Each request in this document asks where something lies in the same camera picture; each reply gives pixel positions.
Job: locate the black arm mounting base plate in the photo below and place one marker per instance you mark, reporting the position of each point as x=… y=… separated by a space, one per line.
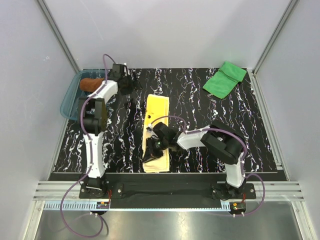
x=121 y=185

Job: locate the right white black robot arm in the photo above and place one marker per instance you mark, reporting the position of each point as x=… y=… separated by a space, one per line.
x=220 y=140

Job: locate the teal transparent plastic bin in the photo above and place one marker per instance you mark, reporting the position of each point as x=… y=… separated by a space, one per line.
x=69 y=106

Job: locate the aluminium frame post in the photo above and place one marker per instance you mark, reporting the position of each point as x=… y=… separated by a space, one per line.
x=278 y=29
x=57 y=33

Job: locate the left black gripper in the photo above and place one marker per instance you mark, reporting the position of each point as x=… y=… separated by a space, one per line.
x=136 y=83

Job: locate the left aluminium frame post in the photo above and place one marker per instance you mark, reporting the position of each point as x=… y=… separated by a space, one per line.
x=57 y=33

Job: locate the yellow towel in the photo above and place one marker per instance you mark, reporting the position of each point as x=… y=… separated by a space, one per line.
x=156 y=106

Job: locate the green towel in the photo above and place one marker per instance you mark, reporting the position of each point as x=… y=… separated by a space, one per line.
x=224 y=80

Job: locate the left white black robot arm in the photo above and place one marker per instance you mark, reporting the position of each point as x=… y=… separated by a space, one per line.
x=93 y=117

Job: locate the right aluminium frame post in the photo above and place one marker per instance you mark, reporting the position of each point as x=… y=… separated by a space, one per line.
x=278 y=29

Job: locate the brown towel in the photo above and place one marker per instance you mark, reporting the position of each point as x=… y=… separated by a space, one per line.
x=90 y=84

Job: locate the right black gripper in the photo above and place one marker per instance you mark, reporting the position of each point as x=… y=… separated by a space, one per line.
x=150 y=153

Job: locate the aluminium frame rail front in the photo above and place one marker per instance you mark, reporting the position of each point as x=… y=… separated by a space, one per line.
x=57 y=195

